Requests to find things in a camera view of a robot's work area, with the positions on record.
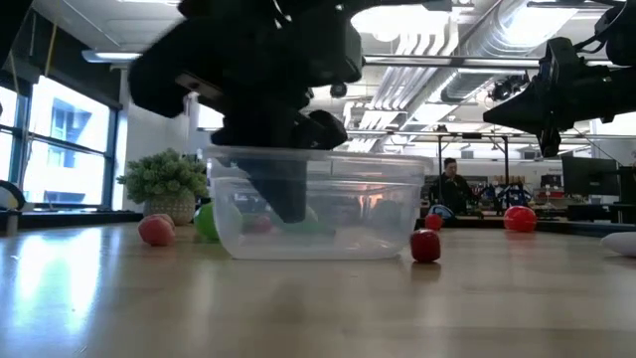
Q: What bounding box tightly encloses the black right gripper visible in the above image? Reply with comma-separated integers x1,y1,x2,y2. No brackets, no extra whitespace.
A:
484,67,615,156

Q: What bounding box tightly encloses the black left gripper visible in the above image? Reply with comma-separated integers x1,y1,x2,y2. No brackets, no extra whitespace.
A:
128,12,364,224

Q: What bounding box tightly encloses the red toy strawberry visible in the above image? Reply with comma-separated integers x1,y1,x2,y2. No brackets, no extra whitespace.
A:
241,213,274,235

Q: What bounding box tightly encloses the light green toy lime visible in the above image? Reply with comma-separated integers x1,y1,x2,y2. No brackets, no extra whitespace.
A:
193,201,244,244

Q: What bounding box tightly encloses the clear plastic tupperware container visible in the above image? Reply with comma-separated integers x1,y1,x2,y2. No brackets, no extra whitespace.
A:
205,144,434,262

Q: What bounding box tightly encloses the red toy tomato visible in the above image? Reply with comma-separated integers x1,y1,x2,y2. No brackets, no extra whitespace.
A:
503,205,539,234

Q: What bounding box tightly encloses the pink toy peach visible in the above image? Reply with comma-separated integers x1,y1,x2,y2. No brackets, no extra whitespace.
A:
137,213,177,248

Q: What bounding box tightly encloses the black ceiling spotlight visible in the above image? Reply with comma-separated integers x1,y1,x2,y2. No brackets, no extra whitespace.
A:
489,74,531,102

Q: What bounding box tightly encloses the black computer monitor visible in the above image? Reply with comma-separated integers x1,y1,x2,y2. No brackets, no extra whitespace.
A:
618,166,636,205
561,156,620,197

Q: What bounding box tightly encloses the person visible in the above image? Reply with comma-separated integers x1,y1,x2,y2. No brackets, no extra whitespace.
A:
429,157,479,216

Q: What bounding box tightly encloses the green faux potted plant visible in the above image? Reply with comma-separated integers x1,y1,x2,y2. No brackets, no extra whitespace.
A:
117,147,210,227

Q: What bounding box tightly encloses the blue and white round object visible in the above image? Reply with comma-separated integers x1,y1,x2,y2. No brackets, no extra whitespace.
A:
429,203,456,221

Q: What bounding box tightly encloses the bright ceiling panel light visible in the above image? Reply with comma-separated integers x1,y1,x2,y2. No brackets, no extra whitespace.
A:
350,4,452,42

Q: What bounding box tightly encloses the long linear ceiling light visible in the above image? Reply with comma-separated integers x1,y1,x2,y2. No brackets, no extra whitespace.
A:
81,49,543,70

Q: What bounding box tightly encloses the large office window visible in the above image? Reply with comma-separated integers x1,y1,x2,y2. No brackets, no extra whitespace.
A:
0,74,120,210

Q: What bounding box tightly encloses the black background gantry frame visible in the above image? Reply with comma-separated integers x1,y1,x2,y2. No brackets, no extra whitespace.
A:
436,131,511,203

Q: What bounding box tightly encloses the silver ventilation duct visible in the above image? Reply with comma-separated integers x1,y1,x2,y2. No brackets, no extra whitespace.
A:
439,0,580,103

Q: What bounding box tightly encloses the thin yellow cable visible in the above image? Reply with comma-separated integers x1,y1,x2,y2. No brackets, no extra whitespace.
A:
43,22,59,79

